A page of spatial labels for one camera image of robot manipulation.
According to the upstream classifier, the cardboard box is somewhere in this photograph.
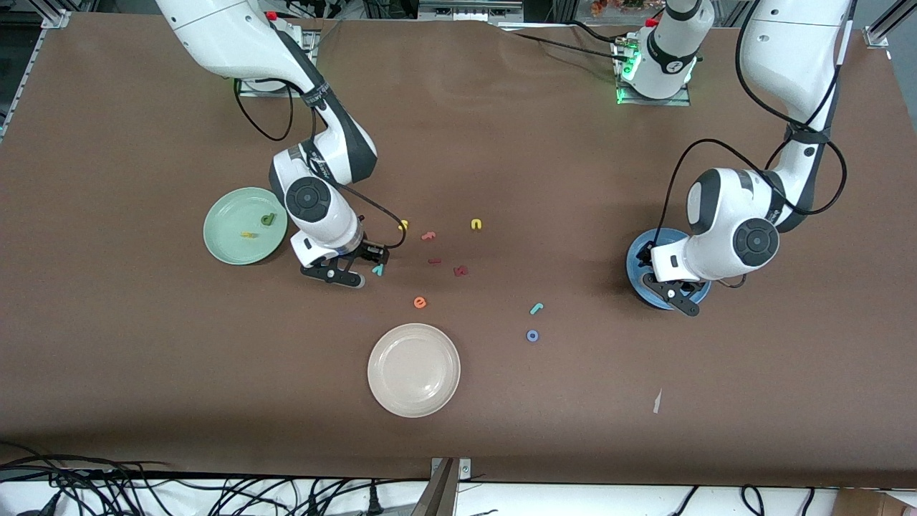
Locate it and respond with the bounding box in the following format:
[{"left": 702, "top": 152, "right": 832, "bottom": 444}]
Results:
[{"left": 835, "top": 487, "right": 917, "bottom": 516}]

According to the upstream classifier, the green plate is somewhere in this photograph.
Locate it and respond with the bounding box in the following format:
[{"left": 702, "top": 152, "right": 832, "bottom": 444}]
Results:
[{"left": 203, "top": 187, "right": 289, "bottom": 266}]

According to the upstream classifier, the black cable with brass plug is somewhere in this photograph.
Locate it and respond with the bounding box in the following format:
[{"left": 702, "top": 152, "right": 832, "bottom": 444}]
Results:
[{"left": 337, "top": 183, "right": 407, "bottom": 250}]

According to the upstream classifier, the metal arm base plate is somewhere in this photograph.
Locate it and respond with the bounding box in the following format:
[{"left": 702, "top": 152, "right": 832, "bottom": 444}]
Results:
[
  {"left": 615, "top": 39, "right": 692, "bottom": 107},
  {"left": 239, "top": 77, "right": 291, "bottom": 97}
]

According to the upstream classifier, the black base cable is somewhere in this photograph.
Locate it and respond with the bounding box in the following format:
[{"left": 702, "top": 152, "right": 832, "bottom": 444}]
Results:
[{"left": 512, "top": 20, "right": 625, "bottom": 64}]

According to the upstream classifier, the beige plate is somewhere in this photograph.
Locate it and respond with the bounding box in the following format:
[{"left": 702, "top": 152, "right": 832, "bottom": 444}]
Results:
[{"left": 368, "top": 323, "right": 461, "bottom": 419}]

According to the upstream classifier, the metal table edge bracket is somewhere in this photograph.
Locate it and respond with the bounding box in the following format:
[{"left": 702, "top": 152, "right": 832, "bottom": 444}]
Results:
[{"left": 410, "top": 457, "right": 472, "bottom": 516}]

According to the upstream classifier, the grey metal box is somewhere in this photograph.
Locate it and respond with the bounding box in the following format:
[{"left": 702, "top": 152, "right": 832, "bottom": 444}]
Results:
[{"left": 418, "top": 0, "right": 525, "bottom": 22}]

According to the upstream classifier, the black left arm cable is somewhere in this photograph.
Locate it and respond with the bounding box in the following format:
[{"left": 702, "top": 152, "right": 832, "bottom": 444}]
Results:
[{"left": 663, "top": 0, "right": 850, "bottom": 287}]

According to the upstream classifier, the aluminium frame profile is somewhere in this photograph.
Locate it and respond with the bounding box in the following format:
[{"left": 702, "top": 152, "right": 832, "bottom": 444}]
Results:
[
  {"left": 0, "top": 0, "right": 74, "bottom": 144},
  {"left": 863, "top": 0, "right": 917, "bottom": 49}
]

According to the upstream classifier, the blue plate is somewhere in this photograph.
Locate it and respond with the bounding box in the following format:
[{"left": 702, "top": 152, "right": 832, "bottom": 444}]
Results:
[{"left": 626, "top": 228, "right": 713, "bottom": 310}]

